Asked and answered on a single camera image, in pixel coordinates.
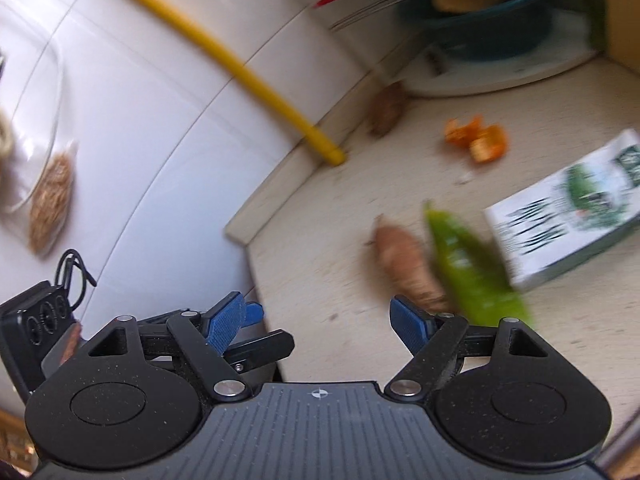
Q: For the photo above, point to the dark green plastic basin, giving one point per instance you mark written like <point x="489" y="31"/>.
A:
<point x="503" y="31"/>

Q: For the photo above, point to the green long pepper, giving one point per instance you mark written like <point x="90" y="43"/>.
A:
<point x="473" y="276"/>

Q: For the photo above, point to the steel handled strainer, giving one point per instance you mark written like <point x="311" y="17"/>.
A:
<point x="365" y="12"/>

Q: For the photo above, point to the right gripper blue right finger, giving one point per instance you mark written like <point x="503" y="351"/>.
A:
<point x="436" y="342"/>

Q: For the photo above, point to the white corner shelf rack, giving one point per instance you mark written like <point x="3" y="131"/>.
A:
<point x="565" y="48"/>

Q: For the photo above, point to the brown sweet potato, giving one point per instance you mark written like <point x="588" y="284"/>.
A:
<point x="400" y="255"/>

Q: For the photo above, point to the orange peel pieces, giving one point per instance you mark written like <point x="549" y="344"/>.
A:
<point x="484" y="143"/>

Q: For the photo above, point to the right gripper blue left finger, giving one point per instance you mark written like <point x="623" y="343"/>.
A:
<point x="203" y="346"/>

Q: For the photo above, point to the green white milk carton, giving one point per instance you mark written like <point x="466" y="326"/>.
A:
<point x="567" y="218"/>

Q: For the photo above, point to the wooden knife block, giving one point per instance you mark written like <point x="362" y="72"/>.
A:
<point x="622" y="32"/>

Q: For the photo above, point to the clear bag with grains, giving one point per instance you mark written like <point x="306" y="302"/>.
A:
<point x="38" y="176"/>

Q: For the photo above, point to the yellow pipe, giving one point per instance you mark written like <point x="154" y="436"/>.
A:
<point x="214" y="49"/>

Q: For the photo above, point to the brown dried leaf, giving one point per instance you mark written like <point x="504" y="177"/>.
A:
<point x="387" y="108"/>

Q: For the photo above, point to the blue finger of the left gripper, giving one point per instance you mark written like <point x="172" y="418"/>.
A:
<point x="254" y="314"/>

